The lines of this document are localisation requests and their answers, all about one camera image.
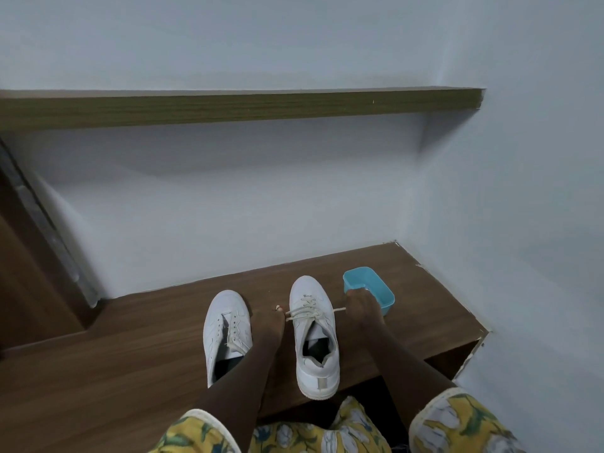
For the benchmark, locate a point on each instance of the person's right hand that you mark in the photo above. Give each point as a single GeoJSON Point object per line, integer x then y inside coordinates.
{"type": "Point", "coordinates": [363, 311]}

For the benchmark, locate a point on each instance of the person's left hand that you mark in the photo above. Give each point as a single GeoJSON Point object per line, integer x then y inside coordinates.
{"type": "Point", "coordinates": [271, 327]}

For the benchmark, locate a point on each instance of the blue plastic basket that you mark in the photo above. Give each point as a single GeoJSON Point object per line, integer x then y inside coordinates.
{"type": "Point", "coordinates": [377, 285]}

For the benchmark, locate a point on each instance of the cream shoelace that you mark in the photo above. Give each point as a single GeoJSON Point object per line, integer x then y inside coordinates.
{"type": "Point", "coordinates": [306, 313]}

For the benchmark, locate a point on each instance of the white sneaker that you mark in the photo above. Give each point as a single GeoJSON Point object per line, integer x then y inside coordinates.
{"type": "Point", "coordinates": [316, 382]}
{"type": "Point", "coordinates": [226, 301]}

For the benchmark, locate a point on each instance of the person's right forearm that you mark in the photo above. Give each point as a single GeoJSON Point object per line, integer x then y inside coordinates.
{"type": "Point", "coordinates": [410, 372]}

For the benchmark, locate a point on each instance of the person's left forearm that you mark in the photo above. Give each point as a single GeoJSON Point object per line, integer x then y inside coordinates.
{"type": "Point", "coordinates": [236, 396]}

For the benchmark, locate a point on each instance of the wooden wall shelf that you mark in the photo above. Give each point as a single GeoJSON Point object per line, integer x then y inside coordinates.
{"type": "Point", "coordinates": [236, 108]}

